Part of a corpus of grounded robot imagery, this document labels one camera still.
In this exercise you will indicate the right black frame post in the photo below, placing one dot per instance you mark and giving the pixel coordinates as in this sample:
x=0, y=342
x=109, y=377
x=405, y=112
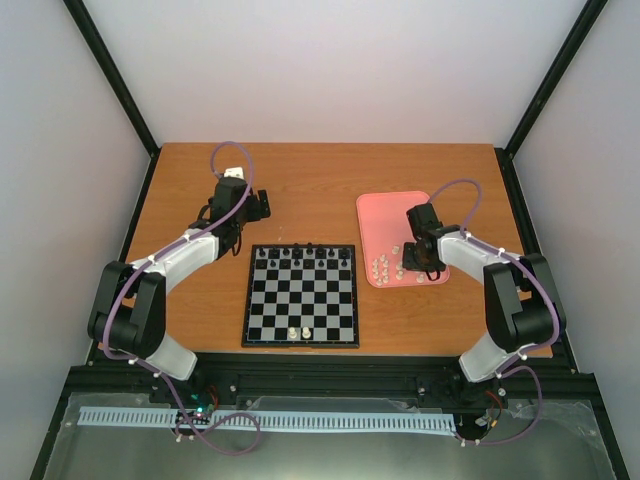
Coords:
x=571, y=45

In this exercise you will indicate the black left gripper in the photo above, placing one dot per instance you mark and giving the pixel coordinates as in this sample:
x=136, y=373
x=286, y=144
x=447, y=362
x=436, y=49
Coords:
x=264, y=206

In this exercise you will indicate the black chess pieces row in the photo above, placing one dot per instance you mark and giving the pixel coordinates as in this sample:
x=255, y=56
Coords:
x=305, y=256

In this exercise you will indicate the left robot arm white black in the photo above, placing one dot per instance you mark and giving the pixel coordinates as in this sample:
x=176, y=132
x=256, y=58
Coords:
x=128, y=316

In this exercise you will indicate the left black frame post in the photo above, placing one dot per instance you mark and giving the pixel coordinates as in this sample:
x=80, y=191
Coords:
x=100, y=51

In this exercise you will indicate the light blue slotted cable duct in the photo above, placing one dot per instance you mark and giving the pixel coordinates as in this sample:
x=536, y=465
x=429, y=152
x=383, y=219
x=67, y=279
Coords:
x=271, y=421

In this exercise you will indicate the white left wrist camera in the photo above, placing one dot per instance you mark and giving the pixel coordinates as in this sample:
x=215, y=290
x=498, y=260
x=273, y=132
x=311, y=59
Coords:
x=234, y=172

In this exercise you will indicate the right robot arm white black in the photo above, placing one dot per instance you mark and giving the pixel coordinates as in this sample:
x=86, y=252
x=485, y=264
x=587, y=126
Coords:
x=522, y=307

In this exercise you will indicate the pink plastic tray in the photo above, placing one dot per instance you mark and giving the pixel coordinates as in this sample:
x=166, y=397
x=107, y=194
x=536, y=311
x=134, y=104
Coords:
x=383, y=223

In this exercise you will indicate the black white chess board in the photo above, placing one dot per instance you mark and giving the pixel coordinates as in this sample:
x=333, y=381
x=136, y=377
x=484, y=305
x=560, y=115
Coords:
x=325, y=300

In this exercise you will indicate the metal sheet front panel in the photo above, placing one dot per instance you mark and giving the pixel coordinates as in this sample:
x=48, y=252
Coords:
x=555, y=440

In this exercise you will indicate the black frame post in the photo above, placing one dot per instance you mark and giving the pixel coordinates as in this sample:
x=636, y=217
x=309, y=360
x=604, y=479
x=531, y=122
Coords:
x=100, y=51
x=571, y=45

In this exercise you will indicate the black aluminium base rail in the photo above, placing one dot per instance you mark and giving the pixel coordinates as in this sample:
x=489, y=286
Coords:
x=430, y=382

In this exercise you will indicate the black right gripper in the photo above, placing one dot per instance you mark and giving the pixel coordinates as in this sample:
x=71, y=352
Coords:
x=409, y=263

